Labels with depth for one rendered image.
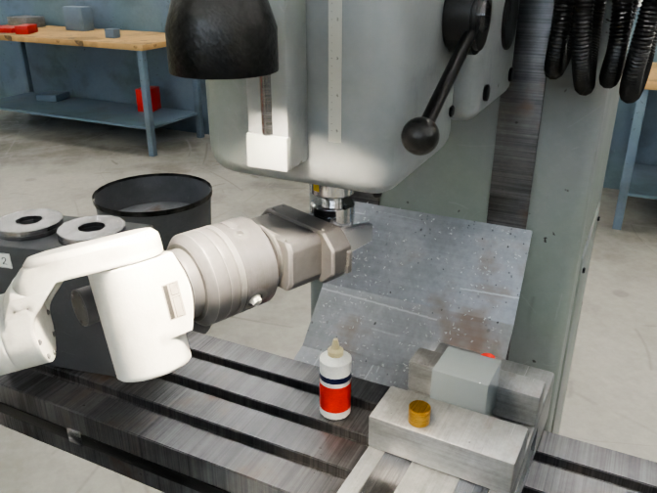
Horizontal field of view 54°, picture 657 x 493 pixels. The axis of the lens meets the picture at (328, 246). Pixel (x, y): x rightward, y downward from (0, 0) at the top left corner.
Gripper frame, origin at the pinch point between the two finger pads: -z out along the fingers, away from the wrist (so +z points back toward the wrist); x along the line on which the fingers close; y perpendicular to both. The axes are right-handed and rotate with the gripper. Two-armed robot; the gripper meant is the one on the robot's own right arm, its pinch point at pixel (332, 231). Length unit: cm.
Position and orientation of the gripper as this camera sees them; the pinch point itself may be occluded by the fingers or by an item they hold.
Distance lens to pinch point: 70.2
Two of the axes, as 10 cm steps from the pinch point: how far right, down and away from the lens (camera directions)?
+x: -6.8, -3.0, 6.7
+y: -0.1, 9.1, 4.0
